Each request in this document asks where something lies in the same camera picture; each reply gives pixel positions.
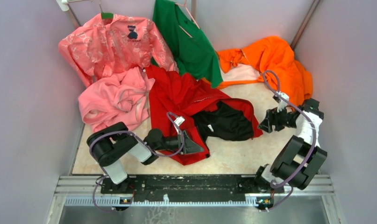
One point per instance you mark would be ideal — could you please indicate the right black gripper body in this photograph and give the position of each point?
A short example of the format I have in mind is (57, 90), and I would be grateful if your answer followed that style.
(284, 119)

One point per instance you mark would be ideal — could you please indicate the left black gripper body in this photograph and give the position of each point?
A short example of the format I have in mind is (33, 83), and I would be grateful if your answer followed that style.
(174, 143)

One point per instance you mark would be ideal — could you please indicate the red jacket black lining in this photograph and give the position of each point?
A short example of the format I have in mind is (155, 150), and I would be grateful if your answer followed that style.
(207, 112)

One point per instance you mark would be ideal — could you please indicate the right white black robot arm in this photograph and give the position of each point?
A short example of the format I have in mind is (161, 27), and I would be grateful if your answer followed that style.
(303, 143)

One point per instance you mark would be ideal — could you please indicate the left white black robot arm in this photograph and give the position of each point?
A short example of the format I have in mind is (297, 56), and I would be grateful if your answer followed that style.
(108, 145)

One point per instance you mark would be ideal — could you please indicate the pink patterned bear jacket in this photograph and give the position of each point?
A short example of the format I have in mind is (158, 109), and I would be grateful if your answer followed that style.
(103, 47)

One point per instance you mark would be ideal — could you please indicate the orange garment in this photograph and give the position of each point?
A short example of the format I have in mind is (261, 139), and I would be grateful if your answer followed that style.
(272, 55)

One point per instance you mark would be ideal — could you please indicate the plain pink garment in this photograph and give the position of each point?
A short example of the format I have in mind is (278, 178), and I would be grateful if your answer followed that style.
(122, 97)

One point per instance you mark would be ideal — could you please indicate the green shirt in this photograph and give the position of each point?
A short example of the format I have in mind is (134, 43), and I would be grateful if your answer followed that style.
(190, 47)

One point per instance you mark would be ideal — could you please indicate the pink clothes hanger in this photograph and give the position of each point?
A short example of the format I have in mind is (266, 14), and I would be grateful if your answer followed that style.
(191, 17)

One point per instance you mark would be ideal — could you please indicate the green clothes hanger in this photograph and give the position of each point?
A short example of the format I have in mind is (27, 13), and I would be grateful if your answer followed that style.
(105, 15)

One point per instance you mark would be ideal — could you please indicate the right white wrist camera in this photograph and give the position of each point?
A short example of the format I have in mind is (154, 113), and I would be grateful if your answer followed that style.
(282, 100)

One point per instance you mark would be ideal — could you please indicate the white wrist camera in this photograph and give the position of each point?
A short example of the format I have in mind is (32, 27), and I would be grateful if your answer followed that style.
(177, 122)
(282, 100)

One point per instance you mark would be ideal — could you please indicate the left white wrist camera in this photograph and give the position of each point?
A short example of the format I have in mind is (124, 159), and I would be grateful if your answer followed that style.
(177, 122)

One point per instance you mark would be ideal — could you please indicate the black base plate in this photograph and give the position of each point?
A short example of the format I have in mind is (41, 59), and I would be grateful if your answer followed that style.
(188, 188)

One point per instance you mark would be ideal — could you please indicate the white toothed cable strip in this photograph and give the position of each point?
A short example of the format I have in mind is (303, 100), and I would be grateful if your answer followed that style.
(117, 201)

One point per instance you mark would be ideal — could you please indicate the aluminium frame rail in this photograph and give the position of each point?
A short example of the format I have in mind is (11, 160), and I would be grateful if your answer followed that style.
(83, 185)

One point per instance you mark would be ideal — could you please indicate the metal corner post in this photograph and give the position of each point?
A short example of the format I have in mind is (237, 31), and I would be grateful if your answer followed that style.
(306, 20)

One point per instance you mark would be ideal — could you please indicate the white rail bracket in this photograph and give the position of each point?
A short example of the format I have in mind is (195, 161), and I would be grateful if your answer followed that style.
(64, 4)

